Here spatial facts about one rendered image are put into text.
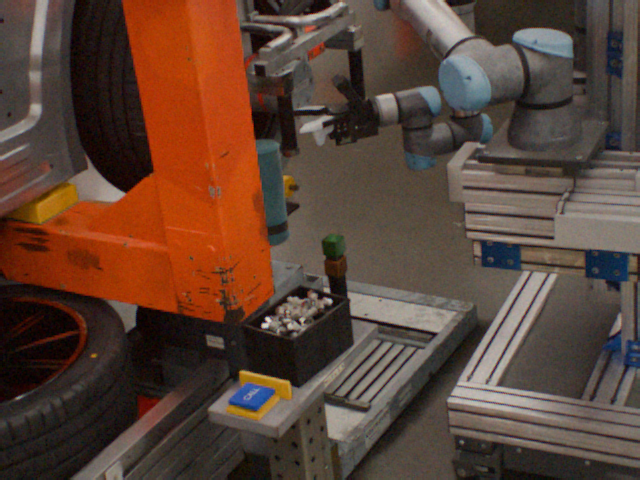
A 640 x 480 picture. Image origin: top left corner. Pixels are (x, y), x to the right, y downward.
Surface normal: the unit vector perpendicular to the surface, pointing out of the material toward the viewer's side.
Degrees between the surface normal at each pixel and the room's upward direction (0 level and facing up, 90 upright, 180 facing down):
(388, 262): 0
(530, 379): 0
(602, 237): 90
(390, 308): 0
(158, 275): 90
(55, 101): 90
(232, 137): 90
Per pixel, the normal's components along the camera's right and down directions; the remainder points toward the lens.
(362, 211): -0.11, -0.90
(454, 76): -0.88, 0.31
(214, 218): -0.50, 0.42
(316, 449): 0.86, 0.14
